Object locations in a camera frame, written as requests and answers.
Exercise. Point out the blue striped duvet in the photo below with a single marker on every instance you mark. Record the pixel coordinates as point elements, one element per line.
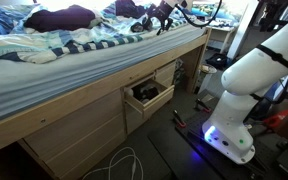
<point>27,45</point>

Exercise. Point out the black socks in drawer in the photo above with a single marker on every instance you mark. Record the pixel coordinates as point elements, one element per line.
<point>145,92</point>

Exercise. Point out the wooden bed frame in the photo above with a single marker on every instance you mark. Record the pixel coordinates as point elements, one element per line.
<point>22,124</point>

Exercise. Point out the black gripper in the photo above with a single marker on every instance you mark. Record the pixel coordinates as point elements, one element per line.
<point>162,12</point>

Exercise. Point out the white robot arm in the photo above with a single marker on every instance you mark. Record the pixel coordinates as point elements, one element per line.
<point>245,83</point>

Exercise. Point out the light blue mattress sheet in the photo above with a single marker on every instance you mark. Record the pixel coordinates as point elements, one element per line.
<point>24,85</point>

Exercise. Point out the black bag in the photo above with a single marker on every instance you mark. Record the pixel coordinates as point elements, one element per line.
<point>217,60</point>

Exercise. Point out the dark navy garment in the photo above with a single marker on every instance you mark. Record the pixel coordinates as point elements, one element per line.
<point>128,9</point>

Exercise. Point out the red handled clamp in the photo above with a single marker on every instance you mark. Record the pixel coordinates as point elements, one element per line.
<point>178,119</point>

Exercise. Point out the open wooden drawer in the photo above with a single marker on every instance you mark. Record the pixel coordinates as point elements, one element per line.
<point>148,107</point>

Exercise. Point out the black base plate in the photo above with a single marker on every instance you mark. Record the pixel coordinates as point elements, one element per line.
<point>269,163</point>

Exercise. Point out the white bin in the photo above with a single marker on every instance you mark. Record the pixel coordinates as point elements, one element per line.
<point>205,72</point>

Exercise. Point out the dark purple garment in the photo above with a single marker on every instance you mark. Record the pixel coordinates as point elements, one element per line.
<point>71,18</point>

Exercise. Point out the white rolled sock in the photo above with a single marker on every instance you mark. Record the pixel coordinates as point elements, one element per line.
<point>130,92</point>

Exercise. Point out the white desk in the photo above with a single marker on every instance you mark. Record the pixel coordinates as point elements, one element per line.
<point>221,35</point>

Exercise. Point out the large wooden drawer front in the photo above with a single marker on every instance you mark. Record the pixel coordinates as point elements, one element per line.
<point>67,148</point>

